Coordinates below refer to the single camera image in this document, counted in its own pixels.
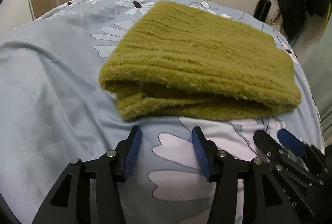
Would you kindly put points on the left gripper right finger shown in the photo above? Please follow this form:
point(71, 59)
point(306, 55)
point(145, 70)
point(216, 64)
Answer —
point(264, 200)

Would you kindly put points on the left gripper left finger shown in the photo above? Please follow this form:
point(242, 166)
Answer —
point(68, 201)

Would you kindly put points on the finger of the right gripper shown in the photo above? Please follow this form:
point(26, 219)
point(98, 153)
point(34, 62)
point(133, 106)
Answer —
point(306, 191)
point(310, 155)

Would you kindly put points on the olive green knit sweater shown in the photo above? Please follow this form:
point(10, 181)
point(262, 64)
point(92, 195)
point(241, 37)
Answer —
point(177, 60)

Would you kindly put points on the black clothes pile on floor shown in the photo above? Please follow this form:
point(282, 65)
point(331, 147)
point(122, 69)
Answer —
point(293, 16)

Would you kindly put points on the light blue floral duvet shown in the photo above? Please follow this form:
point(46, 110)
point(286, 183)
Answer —
point(53, 110)

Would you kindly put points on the black box by wall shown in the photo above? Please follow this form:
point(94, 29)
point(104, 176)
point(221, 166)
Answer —
point(262, 10)

